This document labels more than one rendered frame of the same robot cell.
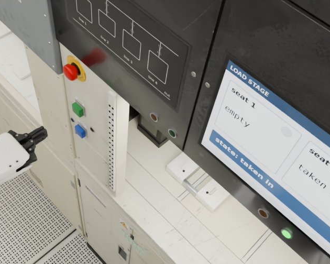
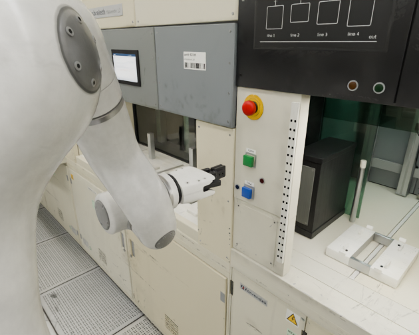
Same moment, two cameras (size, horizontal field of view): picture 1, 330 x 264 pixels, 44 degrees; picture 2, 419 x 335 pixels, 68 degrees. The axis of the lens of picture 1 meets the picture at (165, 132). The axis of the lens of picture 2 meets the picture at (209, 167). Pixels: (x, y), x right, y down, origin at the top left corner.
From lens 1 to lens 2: 0.63 m
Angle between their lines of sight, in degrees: 34
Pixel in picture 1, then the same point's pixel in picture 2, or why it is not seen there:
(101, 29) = (292, 25)
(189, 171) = (353, 250)
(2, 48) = not seen: hidden behind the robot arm
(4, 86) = not seen: hidden behind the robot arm
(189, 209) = (367, 286)
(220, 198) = (399, 271)
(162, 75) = (366, 17)
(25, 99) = (178, 214)
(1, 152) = (188, 173)
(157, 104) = (358, 62)
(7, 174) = (195, 187)
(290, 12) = not seen: outside the picture
